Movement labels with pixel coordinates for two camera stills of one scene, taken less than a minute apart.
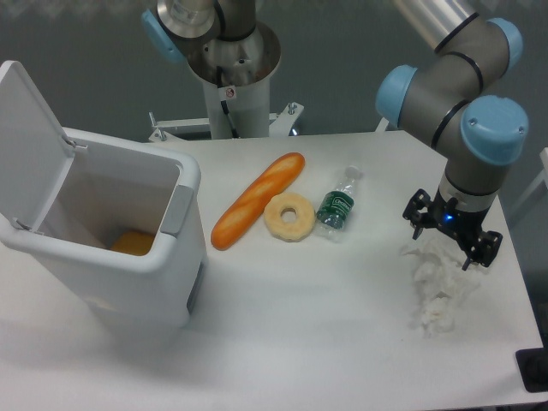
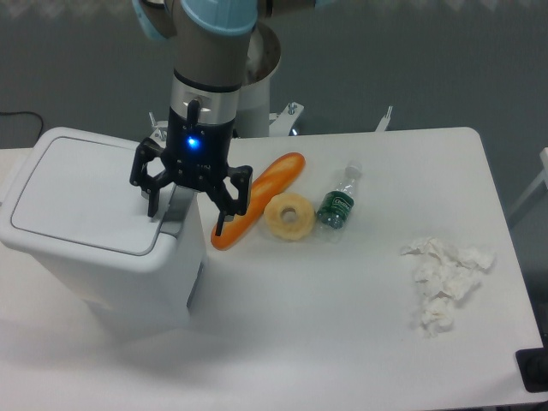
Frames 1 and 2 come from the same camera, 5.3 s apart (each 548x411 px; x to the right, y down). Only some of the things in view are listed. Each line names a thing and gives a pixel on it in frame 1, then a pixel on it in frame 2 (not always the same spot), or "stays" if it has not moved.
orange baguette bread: x=247 y=211 stays
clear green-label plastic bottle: x=333 y=214 stays
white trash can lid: x=35 y=151 → x=72 y=191
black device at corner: x=533 y=365 stays
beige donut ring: x=289 y=232 stays
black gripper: x=462 y=224 → x=197 y=157
